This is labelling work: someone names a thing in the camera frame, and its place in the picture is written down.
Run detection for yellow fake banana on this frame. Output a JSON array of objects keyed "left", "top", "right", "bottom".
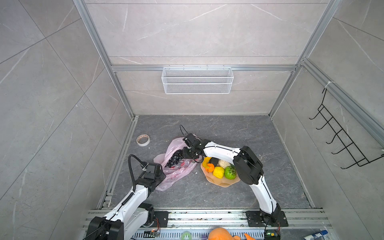
[{"left": 202, "top": 157, "right": 211, "bottom": 168}]

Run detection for black fake grapes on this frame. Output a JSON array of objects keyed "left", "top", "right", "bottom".
[{"left": 166, "top": 150, "right": 184, "bottom": 168}]

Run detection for pink plastic bag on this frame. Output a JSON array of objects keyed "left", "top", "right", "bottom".
[{"left": 154, "top": 138, "right": 202, "bottom": 192}]

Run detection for dark fake avocado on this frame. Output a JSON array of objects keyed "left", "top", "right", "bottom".
[{"left": 209, "top": 158, "right": 220, "bottom": 167}]

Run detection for orange fake fruit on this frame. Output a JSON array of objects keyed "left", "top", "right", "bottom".
[{"left": 205, "top": 163, "right": 215, "bottom": 173}]

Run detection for yellow fake lemon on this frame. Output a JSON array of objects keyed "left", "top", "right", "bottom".
[{"left": 213, "top": 166, "right": 225, "bottom": 179}]

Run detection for pink scalloped bowl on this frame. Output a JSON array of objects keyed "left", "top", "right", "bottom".
[{"left": 201, "top": 164, "right": 240, "bottom": 188}]

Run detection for green fake fruit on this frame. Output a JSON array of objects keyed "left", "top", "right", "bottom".
[{"left": 224, "top": 166, "right": 237, "bottom": 180}]

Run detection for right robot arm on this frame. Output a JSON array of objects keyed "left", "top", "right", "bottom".
[{"left": 183, "top": 134, "right": 283, "bottom": 225}]

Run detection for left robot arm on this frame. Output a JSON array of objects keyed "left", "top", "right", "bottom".
[{"left": 83, "top": 163, "right": 166, "bottom": 240}]

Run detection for masking tape roll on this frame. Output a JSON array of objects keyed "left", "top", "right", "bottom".
[{"left": 136, "top": 134, "right": 151, "bottom": 147}]

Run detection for green tape roll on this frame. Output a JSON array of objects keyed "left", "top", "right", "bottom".
[{"left": 181, "top": 231, "right": 193, "bottom": 240}]

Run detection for orange plush toy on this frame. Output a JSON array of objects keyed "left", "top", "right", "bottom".
[{"left": 208, "top": 228, "right": 241, "bottom": 240}]

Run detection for blue white tube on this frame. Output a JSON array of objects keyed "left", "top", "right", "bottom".
[{"left": 303, "top": 230, "right": 328, "bottom": 240}]

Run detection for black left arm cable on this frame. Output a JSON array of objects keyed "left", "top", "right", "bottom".
[{"left": 128, "top": 154, "right": 148, "bottom": 190}]

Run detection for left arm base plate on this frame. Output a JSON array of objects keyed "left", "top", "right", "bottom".
[{"left": 143, "top": 211, "right": 170, "bottom": 228}]

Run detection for white wire mesh basket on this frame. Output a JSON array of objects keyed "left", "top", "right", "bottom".
[{"left": 162, "top": 67, "right": 234, "bottom": 95}]

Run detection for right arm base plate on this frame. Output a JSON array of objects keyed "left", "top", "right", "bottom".
[{"left": 245, "top": 211, "right": 289, "bottom": 227}]

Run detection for black wire hook rack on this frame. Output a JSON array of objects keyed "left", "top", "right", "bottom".
[{"left": 309, "top": 89, "right": 384, "bottom": 170}]

